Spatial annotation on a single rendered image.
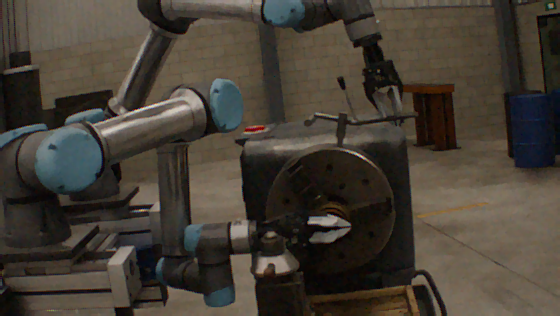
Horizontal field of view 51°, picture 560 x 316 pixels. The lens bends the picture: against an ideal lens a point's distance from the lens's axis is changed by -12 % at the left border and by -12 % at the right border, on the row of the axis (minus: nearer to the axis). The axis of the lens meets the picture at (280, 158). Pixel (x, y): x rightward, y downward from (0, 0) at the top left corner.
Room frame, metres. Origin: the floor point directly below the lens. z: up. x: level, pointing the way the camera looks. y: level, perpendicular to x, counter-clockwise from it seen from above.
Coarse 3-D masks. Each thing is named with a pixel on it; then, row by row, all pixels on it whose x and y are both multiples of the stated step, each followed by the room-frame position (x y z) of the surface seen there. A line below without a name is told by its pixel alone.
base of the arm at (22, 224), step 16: (48, 192) 1.20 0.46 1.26; (16, 208) 1.17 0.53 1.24; (32, 208) 1.17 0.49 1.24; (48, 208) 1.19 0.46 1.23; (16, 224) 1.16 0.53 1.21; (32, 224) 1.16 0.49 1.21; (48, 224) 1.18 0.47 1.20; (64, 224) 1.21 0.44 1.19; (16, 240) 1.15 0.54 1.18; (32, 240) 1.15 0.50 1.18; (48, 240) 1.16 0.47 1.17
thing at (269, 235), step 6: (264, 234) 1.02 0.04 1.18; (270, 234) 1.02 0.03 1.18; (276, 234) 1.02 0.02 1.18; (264, 240) 1.01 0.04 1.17; (270, 240) 1.01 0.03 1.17; (276, 240) 1.01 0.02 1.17; (282, 240) 1.02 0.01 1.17; (264, 246) 1.01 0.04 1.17; (270, 246) 1.01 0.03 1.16; (276, 246) 1.01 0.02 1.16; (282, 246) 1.02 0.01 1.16; (264, 252) 1.01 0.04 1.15; (270, 252) 1.01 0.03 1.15; (276, 252) 1.01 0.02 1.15; (282, 252) 1.01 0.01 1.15
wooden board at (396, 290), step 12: (396, 288) 1.45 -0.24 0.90; (408, 288) 1.43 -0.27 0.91; (312, 300) 1.47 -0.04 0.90; (324, 300) 1.47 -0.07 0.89; (336, 300) 1.46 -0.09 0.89; (348, 300) 1.46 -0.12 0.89; (360, 300) 1.45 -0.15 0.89; (384, 300) 1.43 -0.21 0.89; (408, 300) 1.38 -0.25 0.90; (336, 312) 1.40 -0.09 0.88; (348, 312) 1.39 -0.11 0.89; (360, 312) 1.38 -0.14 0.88; (372, 312) 1.37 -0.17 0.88; (384, 312) 1.35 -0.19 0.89; (396, 312) 1.34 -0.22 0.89; (408, 312) 1.33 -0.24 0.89
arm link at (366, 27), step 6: (366, 18) 1.45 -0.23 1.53; (372, 18) 1.46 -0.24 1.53; (348, 24) 1.46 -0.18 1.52; (354, 24) 1.45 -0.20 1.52; (360, 24) 1.45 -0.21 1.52; (366, 24) 1.45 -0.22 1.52; (372, 24) 1.45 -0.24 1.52; (348, 30) 1.47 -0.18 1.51; (354, 30) 1.46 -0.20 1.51; (360, 30) 1.45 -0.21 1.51; (366, 30) 1.45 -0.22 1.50; (372, 30) 1.45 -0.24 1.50; (378, 30) 1.46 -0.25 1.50; (354, 36) 1.46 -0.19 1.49; (360, 36) 1.45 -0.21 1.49; (366, 36) 1.45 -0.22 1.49; (372, 36) 1.45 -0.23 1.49; (354, 42) 1.48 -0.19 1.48
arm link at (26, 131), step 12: (12, 132) 1.17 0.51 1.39; (24, 132) 1.17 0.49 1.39; (36, 132) 1.18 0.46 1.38; (0, 144) 1.18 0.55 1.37; (12, 144) 1.17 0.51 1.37; (0, 156) 1.18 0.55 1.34; (12, 156) 1.15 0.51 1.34; (12, 168) 1.15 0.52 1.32; (12, 180) 1.17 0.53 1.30; (12, 192) 1.17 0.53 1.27; (24, 192) 1.17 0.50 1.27; (36, 192) 1.18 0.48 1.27
